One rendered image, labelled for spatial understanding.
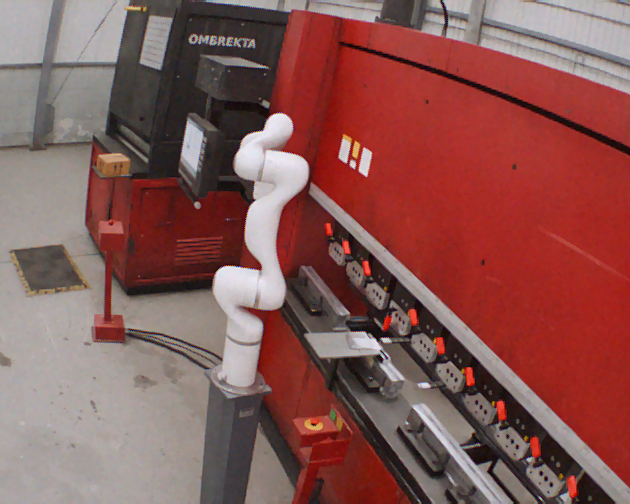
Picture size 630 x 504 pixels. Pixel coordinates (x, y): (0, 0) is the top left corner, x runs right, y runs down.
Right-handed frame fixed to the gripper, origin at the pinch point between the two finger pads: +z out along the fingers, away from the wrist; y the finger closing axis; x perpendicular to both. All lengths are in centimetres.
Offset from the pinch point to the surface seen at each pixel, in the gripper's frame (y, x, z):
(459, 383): 71, -66, 27
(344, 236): 31.9, 29.0, 20.6
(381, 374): 50, -23, 56
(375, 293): 45, -5, 29
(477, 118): 69, -33, -54
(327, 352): 28, -21, 48
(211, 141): -35, 65, -8
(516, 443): 85, -100, 26
